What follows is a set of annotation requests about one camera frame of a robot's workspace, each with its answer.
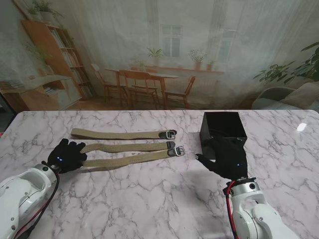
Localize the printed room scene backdrop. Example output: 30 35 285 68
0 0 319 111

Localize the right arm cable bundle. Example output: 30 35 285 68
225 180 240 239

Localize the beige woven belt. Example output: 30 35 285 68
70 128 178 140
80 140 185 168

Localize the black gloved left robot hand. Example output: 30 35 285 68
47 138 88 174

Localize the black square storage box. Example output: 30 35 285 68
199 112 247 161

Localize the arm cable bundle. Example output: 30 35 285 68
225 180 240 239
13 174 60 239

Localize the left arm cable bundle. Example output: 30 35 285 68
13 174 60 239

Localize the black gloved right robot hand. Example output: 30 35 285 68
194 138 250 180

